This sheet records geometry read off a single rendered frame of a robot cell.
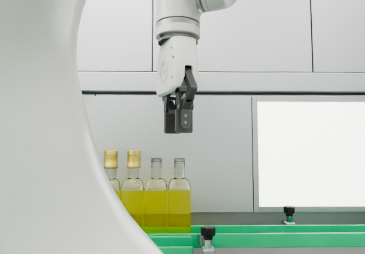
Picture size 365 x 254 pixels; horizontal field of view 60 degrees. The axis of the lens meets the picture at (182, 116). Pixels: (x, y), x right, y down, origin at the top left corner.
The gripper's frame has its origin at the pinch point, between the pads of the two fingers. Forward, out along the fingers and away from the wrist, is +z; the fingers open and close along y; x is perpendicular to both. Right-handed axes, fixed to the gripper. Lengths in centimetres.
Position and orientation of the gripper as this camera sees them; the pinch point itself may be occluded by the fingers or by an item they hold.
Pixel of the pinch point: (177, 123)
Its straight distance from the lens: 58.3
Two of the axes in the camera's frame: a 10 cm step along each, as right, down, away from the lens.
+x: 9.2, 0.3, 3.9
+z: 0.0, 10.0, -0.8
